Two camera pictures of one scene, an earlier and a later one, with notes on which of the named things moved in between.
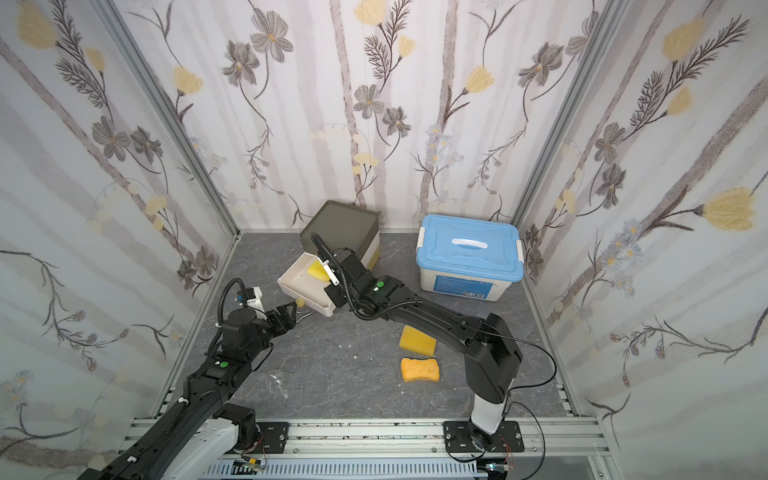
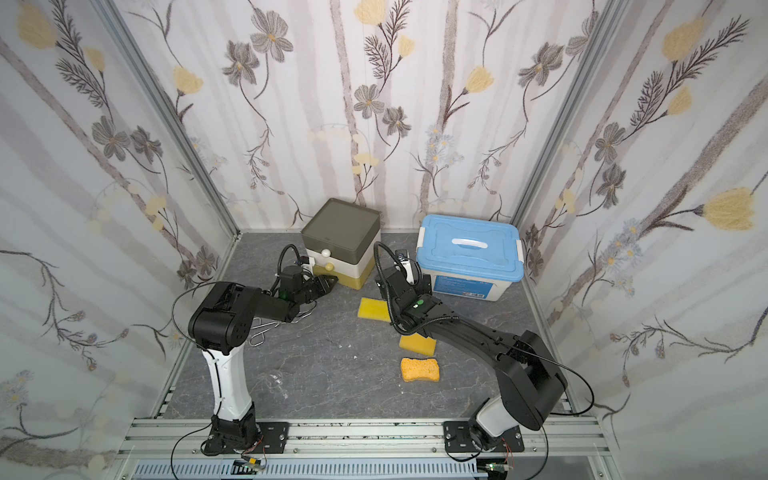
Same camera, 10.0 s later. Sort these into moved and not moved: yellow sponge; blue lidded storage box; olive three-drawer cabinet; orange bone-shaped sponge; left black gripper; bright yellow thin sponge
Moved: bright yellow thin sponge; left black gripper
Not moved: orange bone-shaped sponge; yellow sponge; blue lidded storage box; olive three-drawer cabinet
